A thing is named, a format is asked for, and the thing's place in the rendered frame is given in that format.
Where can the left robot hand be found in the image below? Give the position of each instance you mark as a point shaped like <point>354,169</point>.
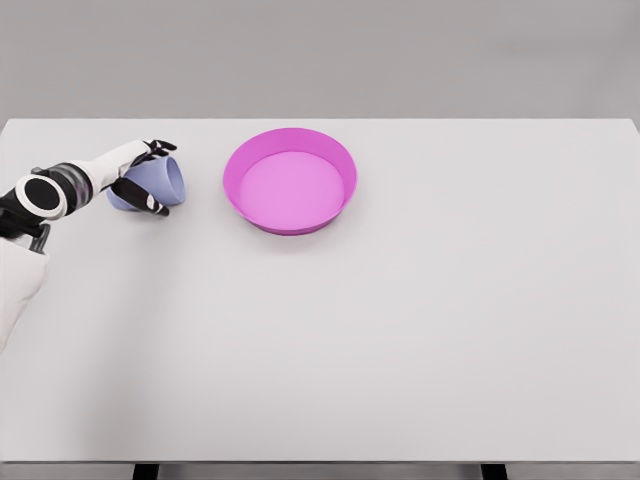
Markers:
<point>118,160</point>

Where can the lavender cup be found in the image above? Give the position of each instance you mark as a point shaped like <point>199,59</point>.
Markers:
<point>160,182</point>

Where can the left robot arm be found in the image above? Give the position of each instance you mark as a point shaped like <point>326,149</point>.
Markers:
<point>35,200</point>

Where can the pink plate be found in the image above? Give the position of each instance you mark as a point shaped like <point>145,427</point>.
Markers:
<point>290,182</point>

